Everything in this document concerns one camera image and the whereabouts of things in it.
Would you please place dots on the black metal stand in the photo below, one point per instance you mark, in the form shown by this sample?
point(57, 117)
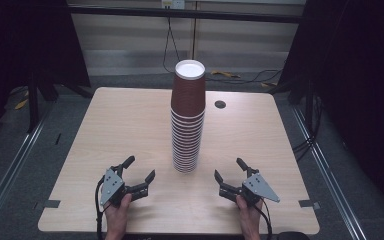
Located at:
point(33, 103)

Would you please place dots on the metal floor rail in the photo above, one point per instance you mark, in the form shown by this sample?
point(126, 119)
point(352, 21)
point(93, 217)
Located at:
point(10, 168)
point(326, 168)

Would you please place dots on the black horizontal bar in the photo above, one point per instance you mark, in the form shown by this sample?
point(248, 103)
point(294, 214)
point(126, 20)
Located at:
point(180, 14)

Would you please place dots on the dark rounded object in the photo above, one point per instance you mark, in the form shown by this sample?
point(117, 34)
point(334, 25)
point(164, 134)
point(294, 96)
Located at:
point(293, 236)

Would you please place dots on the person's left hand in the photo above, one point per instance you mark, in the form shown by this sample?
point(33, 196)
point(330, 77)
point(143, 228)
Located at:
point(116, 216)

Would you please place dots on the grey tape strip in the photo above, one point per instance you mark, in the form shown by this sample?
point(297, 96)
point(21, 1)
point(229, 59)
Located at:
point(309, 203)
point(51, 203)

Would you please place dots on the white wall socket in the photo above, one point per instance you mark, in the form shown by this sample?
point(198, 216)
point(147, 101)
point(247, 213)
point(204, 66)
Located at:
point(173, 3)

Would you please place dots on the person's right hand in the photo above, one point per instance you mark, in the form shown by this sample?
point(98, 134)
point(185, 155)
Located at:
point(249, 216)

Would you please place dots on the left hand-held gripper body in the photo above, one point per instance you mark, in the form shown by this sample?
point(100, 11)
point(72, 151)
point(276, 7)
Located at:
point(111, 186)

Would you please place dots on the stack of brown paper cups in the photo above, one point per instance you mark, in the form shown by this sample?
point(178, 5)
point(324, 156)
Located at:
point(188, 96)

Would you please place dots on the yellow floor scrap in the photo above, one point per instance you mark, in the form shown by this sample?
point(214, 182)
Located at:
point(21, 104)
point(225, 74)

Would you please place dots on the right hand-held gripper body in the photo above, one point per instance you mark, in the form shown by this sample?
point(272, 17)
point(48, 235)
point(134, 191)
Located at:
point(258, 188)

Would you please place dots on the black curtain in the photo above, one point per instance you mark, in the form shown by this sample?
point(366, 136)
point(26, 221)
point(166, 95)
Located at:
point(356, 83)
point(20, 40)

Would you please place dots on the black round table grommet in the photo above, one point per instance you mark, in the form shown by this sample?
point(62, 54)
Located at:
point(220, 104)

